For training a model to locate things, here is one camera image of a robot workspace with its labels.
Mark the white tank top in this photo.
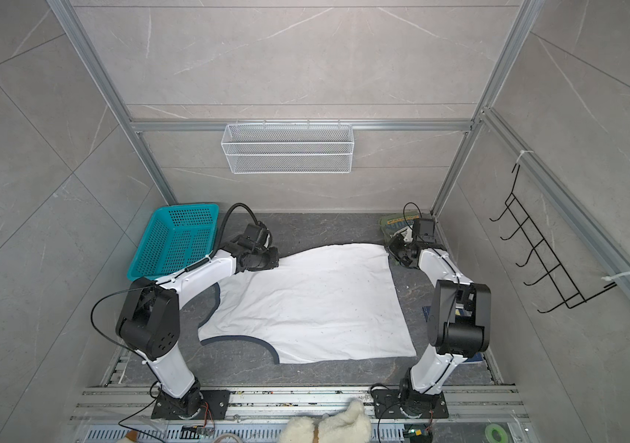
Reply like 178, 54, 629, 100
199, 244, 416, 365

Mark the green tank top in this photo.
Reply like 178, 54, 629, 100
379, 212, 420, 244

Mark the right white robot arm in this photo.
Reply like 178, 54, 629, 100
369, 216, 491, 420

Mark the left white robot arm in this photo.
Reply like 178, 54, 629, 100
116, 221, 279, 419

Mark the teal plastic basket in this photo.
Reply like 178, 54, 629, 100
127, 203, 219, 282

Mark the blue book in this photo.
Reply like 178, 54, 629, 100
422, 305, 485, 365

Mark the white plush toy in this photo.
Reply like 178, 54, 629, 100
278, 400, 372, 443

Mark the green tape roll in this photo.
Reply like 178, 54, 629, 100
485, 424, 510, 443

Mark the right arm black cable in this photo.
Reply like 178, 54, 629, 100
402, 201, 424, 239

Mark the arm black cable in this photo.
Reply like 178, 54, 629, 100
211, 202, 263, 258
402, 201, 424, 239

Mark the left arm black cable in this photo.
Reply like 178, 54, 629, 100
211, 202, 263, 258

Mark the black wire hook rack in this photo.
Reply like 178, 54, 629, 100
489, 164, 617, 315

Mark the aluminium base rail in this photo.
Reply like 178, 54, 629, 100
68, 386, 538, 442

